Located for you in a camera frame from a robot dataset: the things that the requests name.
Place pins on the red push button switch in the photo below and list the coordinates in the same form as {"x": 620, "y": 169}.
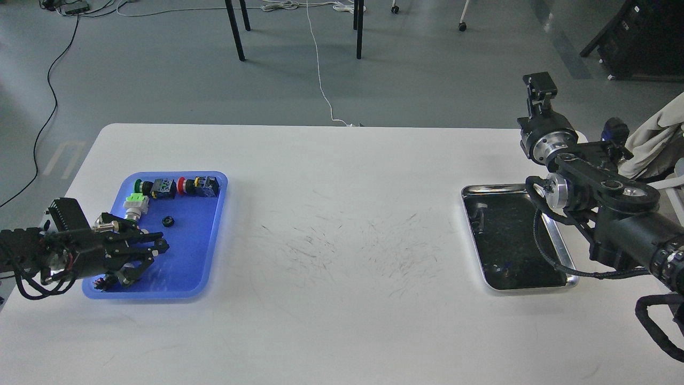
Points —
{"x": 207, "y": 186}

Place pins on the black switch with white face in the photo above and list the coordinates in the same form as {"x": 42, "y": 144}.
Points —
{"x": 106, "y": 283}

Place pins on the light green button switch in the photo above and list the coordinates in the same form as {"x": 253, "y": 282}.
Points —
{"x": 136, "y": 205}

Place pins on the blue plastic tray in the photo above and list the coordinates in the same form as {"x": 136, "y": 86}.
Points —
{"x": 182, "y": 272}

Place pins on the black cabinet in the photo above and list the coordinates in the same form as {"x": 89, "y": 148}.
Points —
{"x": 642, "y": 42}

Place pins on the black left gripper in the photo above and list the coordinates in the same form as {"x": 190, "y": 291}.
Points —
{"x": 100, "y": 254}

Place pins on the black table leg right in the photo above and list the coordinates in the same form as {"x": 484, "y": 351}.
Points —
{"x": 359, "y": 7}

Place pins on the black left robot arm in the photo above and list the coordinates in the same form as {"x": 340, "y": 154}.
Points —
{"x": 46, "y": 261}

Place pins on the beige cloth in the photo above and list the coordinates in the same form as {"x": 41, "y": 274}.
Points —
{"x": 656, "y": 145}

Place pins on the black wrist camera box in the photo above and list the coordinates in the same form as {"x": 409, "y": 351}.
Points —
{"x": 65, "y": 215}

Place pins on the small black gear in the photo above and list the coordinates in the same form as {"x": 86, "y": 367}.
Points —
{"x": 168, "y": 221}

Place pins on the green push button switch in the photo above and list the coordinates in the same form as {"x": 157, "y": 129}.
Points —
{"x": 160, "y": 188}

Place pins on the black table leg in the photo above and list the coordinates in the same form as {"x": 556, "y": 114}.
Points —
{"x": 359, "y": 7}
{"x": 234, "y": 25}

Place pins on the shiny metal tray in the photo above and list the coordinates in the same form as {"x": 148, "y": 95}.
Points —
{"x": 500, "y": 218}

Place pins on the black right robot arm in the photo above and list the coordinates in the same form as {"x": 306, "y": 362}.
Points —
{"x": 617, "y": 215}

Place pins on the black table leg left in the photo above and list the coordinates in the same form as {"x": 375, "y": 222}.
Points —
{"x": 234, "y": 25}

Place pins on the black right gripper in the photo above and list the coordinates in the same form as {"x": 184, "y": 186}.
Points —
{"x": 542, "y": 133}

